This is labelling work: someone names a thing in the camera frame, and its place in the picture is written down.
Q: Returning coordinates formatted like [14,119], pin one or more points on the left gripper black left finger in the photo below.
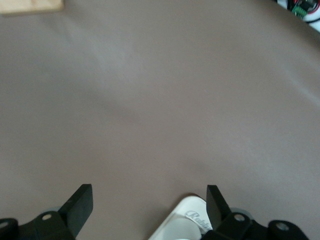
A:
[75,212]

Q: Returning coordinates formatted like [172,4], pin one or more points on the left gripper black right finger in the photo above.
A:
[220,215]

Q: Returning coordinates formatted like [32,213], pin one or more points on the white rabbit print tray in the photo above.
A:
[190,205]

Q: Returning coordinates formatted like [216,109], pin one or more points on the wooden mug stand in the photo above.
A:
[30,6]

